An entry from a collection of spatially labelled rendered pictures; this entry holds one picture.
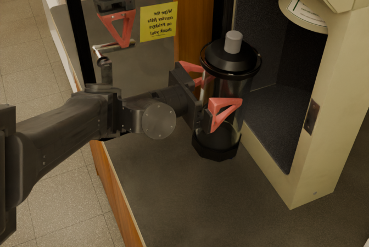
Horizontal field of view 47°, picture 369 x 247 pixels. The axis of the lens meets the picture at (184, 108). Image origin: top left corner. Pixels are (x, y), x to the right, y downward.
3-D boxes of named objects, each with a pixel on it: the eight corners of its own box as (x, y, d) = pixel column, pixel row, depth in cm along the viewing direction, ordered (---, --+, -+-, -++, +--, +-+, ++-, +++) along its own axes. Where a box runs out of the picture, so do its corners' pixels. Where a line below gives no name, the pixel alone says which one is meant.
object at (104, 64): (113, 86, 83) (112, 63, 80) (102, 89, 83) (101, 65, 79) (110, 80, 85) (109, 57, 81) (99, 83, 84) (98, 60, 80)
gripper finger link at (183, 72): (212, 51, 81) (167, 62, 78) (231, 72, 77) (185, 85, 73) (208, 79, 86) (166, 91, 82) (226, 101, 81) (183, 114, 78)
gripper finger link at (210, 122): (229, 71, 77) (184, 83, 74) (251, 94, 73) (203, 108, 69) (225, 99, 82) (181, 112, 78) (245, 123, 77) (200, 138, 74)
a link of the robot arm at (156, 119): (82, 83, 70) (81, 134, 71) (99, 89, 59) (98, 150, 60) (151, 83, 75) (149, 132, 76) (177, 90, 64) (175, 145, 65)
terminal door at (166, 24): (216, 102, 104) (228, -61, 76) (96, 144, 94) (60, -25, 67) (214, 100, 105) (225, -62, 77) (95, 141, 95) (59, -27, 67)
